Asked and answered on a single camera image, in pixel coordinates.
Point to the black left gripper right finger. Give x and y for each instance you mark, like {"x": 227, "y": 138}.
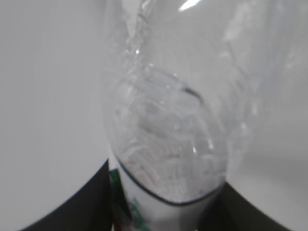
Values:
{"x": 230, "y": 211}

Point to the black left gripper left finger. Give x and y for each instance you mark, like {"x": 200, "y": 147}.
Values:
{"x": 89, "y": 209}

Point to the clear plastic water bottle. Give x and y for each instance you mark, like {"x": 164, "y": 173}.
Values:
{"x": 185, "y": 84}

